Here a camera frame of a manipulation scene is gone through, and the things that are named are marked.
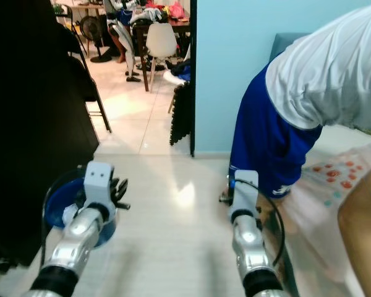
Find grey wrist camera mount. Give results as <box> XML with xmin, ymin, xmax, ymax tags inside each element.
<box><xmin>231</xmin><ymin>170</ymin><xmax>260</xmax><ymax>217</ymax></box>
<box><xmin>85</xmin><ymin>161</ymin><xmax>116</xmax><ymax>210</ymax></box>

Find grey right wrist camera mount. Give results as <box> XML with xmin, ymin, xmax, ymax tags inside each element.
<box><xmin>231</xmin><ymin>170</ymin><xmax>260</xmax><ymax>217</ymax></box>

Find teal padded headboard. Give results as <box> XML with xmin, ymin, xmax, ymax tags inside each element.
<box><xmin>269</xmin><ymin>32</ymin><xmax>310</xmax><ymax>62</ymax></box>

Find dark wooden table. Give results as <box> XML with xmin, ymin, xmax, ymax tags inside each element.
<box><xmin>136</xmin><ymin>19</ymin><xmax>191</xmax><ymax>92</ymax></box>

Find person in white shirt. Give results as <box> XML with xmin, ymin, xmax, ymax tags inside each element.
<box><xmin>220</xmin><ymin>3</ymin><xmax>371</xmax><ymax>297</ymax></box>

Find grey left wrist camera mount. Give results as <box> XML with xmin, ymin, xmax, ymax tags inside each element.
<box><xmin>85</xmin><ymin>161</ymin><xmax>116</xmax><ymax>210</ymax></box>

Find black folding chair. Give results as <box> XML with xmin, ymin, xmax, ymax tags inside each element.
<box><xmin>68</xmin><ymin>31</ymin><xmax>112</xmax><ymax>134</ymax></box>

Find black floor fan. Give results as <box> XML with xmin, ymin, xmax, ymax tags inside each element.
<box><xmin>80</xmin><ymin>15</ymin><xmax>113</xmax><ymax>63</ymax></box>

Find white crumpled paper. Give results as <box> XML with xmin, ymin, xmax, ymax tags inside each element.
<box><xmin>61</xmin><ymin>203</ymin><xmax>82</xmax><ymax>225</ymax></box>

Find seated person bare legs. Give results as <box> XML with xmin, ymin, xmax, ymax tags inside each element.
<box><xmin>108</xmin><ymin>22</ymin><xmax>130</xmax><ymax>64</ymax></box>

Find pink dotted pillow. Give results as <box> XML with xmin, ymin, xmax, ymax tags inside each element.
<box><xmin>278</xmin><ymin>142</ymin><xmax>371</xmax><ymax>285</ymax></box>

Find blue plastic waste bin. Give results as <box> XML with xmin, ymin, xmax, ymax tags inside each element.
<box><xmin>43</xmin><ymin>176</ymin><xmax>118</xmax><ymax>248</ymax></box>

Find black foam puzzle mat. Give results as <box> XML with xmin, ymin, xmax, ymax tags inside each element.
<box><xmin>170</xmin><ymin>80</ymin><xmax>194</xmax><ymax>147</ymax></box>

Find black door frame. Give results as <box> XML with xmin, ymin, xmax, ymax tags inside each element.
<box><xmin>189</xmin><ymin>0</ymin><xmax>197</xmax><ymax>157</ymax></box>

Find white plastic chair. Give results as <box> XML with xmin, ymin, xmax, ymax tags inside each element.
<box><xmin>144</xmin><ymin>23</ymin><xmax>179</xmax><ymax>93</ymax></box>

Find black room door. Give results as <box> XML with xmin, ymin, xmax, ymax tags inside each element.
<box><xmin>0</xmin><ymin>0</ymin><xmax>100</xmax><ymax>267</ymax></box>

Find blue clothes pile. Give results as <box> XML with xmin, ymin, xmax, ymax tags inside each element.
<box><xmin>164</xmin><ymin>59</ymin><xmax>191</xmax><ymax>85</ymax></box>

